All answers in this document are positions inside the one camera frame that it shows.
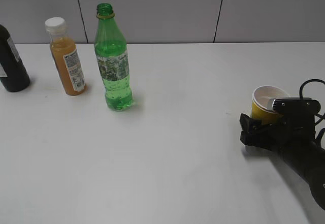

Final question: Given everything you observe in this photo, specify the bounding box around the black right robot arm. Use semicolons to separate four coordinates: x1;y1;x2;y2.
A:
239;98;324;208

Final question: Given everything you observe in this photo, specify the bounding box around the dark glass bottle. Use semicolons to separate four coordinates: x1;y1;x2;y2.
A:
1;25;30;92

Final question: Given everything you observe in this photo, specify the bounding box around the green sprite bottle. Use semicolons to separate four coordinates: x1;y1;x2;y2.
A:
94;3;133;111

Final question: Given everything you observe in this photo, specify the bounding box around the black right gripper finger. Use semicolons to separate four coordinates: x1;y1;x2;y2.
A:
239;113;267;147

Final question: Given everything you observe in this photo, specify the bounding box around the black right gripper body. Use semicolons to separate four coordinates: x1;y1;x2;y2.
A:
260;111;320;155

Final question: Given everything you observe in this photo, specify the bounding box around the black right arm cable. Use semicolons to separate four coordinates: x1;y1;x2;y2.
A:
299;79;325;143

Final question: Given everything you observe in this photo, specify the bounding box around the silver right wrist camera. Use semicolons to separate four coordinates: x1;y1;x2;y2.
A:
267;97;321;115

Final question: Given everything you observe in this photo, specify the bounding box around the orange juice bottle white cap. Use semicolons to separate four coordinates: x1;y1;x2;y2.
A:
45;17;86;96

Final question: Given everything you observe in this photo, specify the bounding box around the yellow paper cup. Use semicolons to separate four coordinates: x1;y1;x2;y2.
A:
251;86;290;124

